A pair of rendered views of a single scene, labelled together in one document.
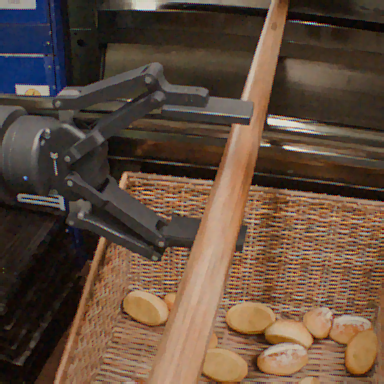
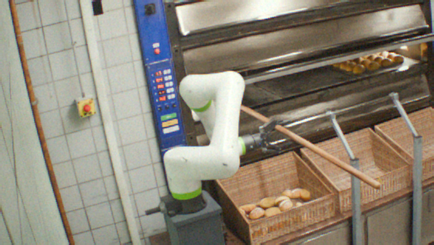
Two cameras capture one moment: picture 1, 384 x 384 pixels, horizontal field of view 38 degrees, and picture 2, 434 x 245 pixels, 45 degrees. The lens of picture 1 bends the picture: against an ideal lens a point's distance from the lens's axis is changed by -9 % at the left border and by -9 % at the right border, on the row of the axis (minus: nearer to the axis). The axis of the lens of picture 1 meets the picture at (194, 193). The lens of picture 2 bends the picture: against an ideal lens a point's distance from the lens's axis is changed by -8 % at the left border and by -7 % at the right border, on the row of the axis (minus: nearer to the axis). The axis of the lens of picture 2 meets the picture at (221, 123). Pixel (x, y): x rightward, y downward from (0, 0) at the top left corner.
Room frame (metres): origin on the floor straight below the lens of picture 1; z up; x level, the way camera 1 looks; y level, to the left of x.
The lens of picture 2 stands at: (-1.74, 1.66, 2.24)
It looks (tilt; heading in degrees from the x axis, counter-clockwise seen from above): 19 degrees down; 329
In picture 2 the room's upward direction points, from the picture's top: 9 degrees counter-clockwise
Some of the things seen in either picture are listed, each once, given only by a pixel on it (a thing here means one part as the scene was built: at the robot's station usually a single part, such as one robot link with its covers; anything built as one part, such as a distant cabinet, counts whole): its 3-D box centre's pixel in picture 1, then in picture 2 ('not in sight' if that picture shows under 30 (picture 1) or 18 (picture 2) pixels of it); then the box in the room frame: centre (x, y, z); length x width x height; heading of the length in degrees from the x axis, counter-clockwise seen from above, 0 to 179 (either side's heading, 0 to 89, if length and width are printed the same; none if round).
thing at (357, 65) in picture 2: not in sight; (359, 57); (1.14, -1.36, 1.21); 0.61 x 0.48 x 0.06; 168
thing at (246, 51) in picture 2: not in sight; (320, 35); (0.83, -0.70, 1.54); 1.79 x 0.11 x 0.19; 78
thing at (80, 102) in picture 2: not in sight; (85, 106); (1.10, 0.77, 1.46); 0.10 x 0.07 x 0.10; 78
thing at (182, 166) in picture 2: not in sight; (185, 170); (0.12, 0.74, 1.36); 0.16 x 0.13 x 0.19; 46
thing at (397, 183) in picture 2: not in sight; (356, 167); (0.57, -0.66, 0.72); 0.56 x 0.49 x 0.28; 77
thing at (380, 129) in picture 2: not in sight; (425, 142); (0.44, -1.25, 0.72); 0.56 x 0.49 x 0.28; 79
